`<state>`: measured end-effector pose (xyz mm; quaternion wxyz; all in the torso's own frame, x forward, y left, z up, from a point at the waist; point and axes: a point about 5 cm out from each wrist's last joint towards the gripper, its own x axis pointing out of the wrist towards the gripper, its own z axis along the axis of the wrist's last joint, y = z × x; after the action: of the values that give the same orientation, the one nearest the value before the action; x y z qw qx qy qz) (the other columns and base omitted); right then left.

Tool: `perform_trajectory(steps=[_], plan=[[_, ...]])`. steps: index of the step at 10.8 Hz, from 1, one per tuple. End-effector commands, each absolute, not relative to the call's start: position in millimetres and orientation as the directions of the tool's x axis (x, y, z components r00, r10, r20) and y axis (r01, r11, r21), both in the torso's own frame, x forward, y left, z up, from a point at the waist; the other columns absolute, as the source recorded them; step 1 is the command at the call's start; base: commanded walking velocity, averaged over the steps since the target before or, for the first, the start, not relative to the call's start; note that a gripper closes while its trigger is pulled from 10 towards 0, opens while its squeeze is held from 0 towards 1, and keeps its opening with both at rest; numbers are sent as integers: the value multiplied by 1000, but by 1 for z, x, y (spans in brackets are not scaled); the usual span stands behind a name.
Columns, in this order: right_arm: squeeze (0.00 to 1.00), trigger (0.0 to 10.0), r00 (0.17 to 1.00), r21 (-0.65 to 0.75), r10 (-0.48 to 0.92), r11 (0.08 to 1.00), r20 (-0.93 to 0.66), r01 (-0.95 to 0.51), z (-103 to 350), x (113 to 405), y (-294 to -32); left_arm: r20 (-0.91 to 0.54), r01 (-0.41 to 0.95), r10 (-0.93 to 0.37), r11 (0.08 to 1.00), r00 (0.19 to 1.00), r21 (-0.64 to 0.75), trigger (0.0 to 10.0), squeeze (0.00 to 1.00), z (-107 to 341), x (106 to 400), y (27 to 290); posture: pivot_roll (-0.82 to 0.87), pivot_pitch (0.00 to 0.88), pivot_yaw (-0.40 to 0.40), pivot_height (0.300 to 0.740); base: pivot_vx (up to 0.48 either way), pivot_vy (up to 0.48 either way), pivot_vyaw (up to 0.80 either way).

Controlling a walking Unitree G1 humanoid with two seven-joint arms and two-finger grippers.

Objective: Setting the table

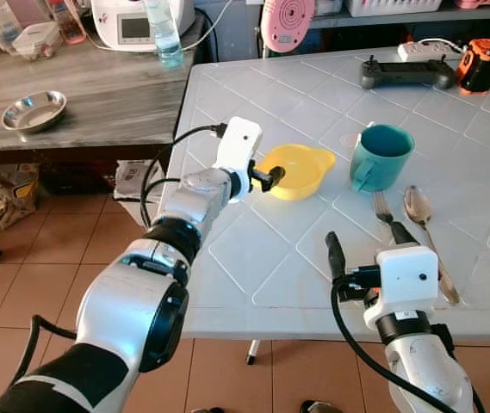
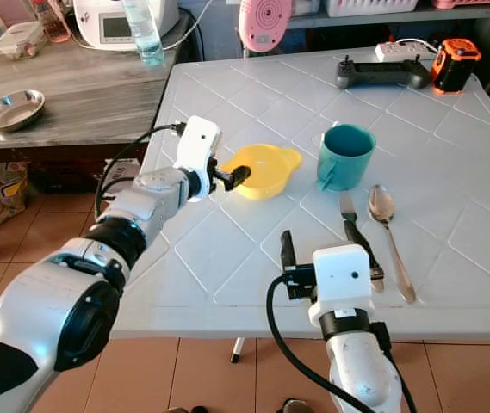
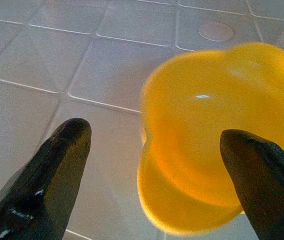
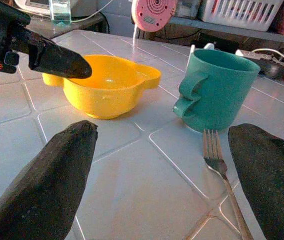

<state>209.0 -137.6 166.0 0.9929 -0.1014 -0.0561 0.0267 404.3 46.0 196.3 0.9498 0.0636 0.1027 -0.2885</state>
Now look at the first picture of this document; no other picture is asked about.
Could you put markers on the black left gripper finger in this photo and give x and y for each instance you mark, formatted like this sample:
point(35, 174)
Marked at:
point(276, 176)

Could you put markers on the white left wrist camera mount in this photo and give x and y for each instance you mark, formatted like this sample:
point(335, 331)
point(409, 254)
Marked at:
point(238, 153)

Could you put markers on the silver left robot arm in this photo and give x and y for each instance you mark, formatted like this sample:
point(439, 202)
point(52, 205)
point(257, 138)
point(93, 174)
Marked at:
point(133, 301)

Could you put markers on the white power strip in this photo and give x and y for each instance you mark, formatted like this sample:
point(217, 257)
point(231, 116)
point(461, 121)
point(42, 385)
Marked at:
point(425, 52)

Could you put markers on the metal spoon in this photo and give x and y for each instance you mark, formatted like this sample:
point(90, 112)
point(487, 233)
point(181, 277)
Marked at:
point(418, 206)

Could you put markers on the white kitchen cooking machine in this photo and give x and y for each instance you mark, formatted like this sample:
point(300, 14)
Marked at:
point(124, 26)

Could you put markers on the pink round device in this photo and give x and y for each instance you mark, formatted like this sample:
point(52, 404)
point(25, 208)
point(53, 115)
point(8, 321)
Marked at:
point(288, 24)

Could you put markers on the orange and black battery pack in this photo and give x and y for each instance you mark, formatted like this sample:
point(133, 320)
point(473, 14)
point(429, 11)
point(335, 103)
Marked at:
point(484, 64)

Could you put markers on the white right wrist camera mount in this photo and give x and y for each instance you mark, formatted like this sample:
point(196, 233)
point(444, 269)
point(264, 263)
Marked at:
point(408, 275)

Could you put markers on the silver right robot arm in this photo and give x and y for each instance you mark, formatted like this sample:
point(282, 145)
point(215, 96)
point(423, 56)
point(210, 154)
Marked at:
point(417, 361)

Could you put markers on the dark shoe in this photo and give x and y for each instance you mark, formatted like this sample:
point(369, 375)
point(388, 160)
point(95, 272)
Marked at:
point(206, 410)
point(318, 406)

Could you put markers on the pink tinted clear bottle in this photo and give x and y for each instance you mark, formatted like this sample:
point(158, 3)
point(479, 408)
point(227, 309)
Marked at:
point(68, 21)

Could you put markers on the white plastic table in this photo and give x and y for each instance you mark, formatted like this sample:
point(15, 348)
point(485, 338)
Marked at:
point(296, 249)

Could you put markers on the small lidded clear container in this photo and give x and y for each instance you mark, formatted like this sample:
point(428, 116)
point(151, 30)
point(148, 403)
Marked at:
point(36, 41)

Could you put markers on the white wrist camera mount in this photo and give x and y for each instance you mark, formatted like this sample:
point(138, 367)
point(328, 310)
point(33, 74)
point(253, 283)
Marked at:
point(238, 153)
point(408, 275)

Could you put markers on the black remote controller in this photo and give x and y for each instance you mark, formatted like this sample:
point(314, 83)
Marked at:
point(406, 73)

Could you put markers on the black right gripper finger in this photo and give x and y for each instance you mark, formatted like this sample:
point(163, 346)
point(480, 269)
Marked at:
point(336, 254)

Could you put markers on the grey wooden table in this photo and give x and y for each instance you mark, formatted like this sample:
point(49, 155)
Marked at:
point(98, 95)

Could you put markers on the clear bottle with orange cap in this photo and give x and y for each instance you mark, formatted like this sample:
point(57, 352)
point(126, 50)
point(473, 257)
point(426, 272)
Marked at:
point(2, 21)

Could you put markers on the grey shelf board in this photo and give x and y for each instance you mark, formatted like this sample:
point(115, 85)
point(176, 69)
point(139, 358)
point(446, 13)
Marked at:
point(382, 20)

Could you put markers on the white plastic basket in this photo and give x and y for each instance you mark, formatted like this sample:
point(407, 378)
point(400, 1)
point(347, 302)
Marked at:
point(391, 7)

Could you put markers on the printed plastic bag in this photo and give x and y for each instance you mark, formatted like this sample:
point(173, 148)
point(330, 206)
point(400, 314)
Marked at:
point(8, 198)

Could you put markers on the teal plastic mug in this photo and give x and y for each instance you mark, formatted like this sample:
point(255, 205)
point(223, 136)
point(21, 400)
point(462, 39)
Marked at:
point(382, 163)

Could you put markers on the pink plastic tray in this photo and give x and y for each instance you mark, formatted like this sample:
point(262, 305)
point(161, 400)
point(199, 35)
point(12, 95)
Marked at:
point(486, 3)

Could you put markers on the white plastic storage bin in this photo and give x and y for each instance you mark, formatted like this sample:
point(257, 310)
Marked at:
point(133, 181)

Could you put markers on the round steel bowl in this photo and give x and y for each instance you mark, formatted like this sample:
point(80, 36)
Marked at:
point(34, 112)

